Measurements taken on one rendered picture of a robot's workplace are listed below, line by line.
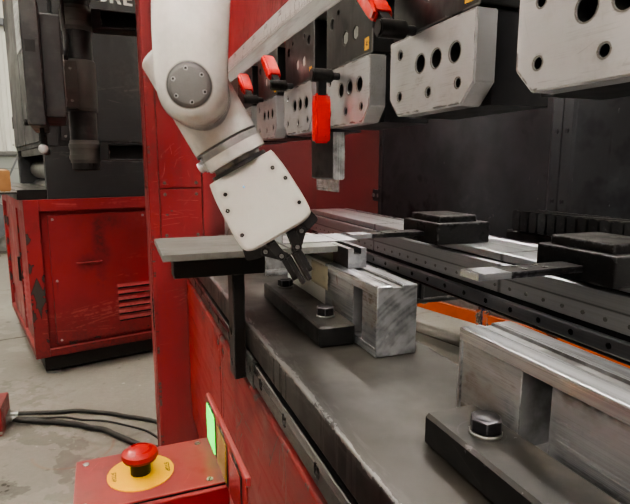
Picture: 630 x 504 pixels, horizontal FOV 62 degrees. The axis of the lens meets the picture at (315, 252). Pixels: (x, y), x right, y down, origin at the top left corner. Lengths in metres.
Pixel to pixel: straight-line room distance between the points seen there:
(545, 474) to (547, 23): 0.32
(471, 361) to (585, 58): 0.28
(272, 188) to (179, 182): 1.06
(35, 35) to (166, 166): 0.52
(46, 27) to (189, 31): 1.32
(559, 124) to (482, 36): 0.71
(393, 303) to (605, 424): 0.34
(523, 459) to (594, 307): 0.36
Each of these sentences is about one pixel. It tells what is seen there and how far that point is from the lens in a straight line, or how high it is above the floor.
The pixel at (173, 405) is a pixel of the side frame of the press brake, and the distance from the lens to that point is 1.86.
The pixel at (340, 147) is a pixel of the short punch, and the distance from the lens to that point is 0.86.
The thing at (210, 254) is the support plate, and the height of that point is 1.00.
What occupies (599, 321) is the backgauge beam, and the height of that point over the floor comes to 0.93.
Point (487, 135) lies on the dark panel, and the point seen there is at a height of 1.19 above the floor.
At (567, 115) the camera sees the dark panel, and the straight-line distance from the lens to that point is 1.18.
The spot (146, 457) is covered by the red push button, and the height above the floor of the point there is 0.81.
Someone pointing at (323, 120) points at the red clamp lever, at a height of 1.18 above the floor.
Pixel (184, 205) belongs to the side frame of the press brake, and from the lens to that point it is 1.70.
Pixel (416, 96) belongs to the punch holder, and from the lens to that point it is 0.56.
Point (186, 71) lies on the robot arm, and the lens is 0.58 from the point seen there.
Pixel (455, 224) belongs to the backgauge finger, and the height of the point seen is 1.02.
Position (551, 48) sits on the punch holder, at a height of 1.20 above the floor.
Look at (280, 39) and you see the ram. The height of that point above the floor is 1.35.
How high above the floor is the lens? 1.12
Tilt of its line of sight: 9 degrees down
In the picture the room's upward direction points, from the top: straight up
